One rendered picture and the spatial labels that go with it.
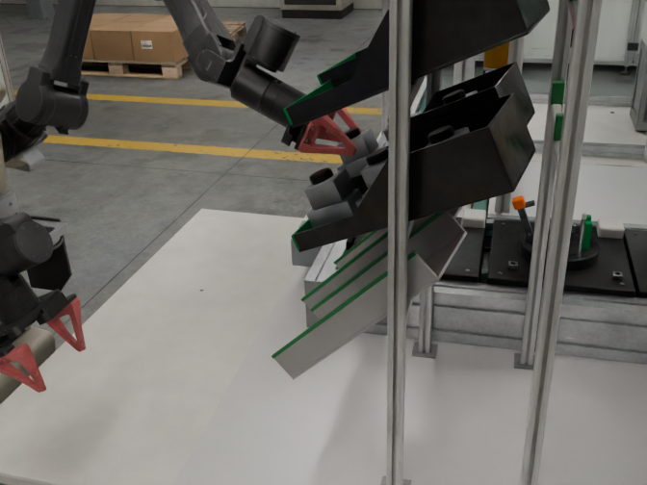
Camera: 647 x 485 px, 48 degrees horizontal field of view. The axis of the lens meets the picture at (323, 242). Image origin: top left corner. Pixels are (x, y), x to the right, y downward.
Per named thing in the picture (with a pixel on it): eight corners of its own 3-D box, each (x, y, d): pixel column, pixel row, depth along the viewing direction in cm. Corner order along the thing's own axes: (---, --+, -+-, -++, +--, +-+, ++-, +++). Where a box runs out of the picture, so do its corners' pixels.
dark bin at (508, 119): (298, 252, 91) (272, 199, 89) (340, 211, 101) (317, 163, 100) (514, 191, 76) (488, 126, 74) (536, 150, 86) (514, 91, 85)
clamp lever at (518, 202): (524, 239, 133) (511, 202, 131) (524, 234, 135) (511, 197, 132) (544, 233, 132) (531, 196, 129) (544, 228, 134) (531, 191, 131)
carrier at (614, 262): (486, 288, 127) (491, 222, 122) (492, 228, 148) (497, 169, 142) (634, 302, 122) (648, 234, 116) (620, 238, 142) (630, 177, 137)
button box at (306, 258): (291, 266, 147) (290, 238, 144) (318, 221, 165) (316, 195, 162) (325, 268, 146) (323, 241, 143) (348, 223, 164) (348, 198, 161)
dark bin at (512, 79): (327, 203, 104) (305, 156, 102) (361, 171, 114) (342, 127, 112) (516, 143, 89) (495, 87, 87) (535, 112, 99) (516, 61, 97)
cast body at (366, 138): (344, 186, 107) (324, 142, 106) (354, 176, 111) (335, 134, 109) (395, 168, 103) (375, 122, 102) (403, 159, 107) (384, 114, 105)
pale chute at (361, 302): (293, 380, 100) (271, 356, 100) (330, 329, 111) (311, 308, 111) (439, 280, 84) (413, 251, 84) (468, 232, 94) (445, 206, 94)
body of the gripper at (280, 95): (332, 91, 110) (289, 68, 111) (307, 110, 101) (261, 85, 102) (316, 128, 113) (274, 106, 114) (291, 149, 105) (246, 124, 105)
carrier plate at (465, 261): (343, 274, 133) (343, 264, 132) (368, 218, 154) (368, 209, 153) (478, 287, 128) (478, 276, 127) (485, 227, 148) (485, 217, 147)
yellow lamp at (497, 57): (482, 68, 139) (484, 41, 136) (484, 62, 143) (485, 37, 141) (509, 68, 137) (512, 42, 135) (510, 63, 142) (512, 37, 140)
